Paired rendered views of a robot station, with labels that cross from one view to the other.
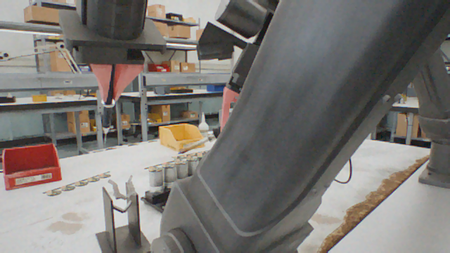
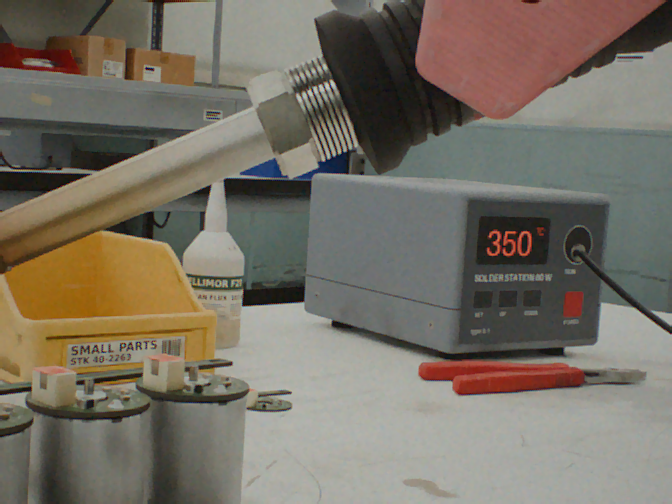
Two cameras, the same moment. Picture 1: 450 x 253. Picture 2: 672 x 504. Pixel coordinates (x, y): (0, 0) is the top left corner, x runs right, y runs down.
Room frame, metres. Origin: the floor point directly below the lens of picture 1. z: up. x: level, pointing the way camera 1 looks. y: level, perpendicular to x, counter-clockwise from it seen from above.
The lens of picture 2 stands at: (0.30, 0.02, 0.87)
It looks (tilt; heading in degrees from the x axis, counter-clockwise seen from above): 6 degrees down; 359
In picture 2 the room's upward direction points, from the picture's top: 4 degrees clockwise
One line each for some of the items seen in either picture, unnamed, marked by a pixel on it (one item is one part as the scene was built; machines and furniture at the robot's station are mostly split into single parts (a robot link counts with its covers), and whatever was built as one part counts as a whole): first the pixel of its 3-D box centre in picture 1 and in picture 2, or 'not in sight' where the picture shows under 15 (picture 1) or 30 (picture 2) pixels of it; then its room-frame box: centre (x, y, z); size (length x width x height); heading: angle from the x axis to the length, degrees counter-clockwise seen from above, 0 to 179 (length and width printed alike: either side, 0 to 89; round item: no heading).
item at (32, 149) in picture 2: (162, 90); (31, 148); (3.30, 0.71, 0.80); 0.15 x 0.12 x 0.10; 64
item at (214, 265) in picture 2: (203, 126); (214, 254); (0.97, 0.07, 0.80); 0.03 x 0.03 x 0.10
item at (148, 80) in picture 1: (193, 80); (182, 116); (3.43, 0.36, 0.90); 1.30 x 0.06 x 0.12; 135
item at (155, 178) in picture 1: (156, 182); not in sight; (0.48, 0.12, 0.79); 0.02 x 0.02 x 0.05
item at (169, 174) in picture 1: (169, 178); not in sight; (0.50, 0.10, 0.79); 0.02 x 0.02 x 0.05
